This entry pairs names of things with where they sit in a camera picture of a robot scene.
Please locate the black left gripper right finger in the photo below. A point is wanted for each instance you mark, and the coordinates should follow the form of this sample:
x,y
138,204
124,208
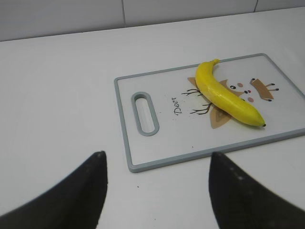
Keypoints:
x,y
240,202

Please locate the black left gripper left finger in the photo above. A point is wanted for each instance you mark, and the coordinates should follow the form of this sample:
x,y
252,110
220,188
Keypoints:
x,y
74,203

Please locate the yellow plastic banana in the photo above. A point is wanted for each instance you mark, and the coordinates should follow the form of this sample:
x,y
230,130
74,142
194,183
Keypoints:
x,y
224,99

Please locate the white deer cutting board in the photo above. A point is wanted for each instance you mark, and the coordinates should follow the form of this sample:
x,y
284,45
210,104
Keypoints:
x,y
166,121

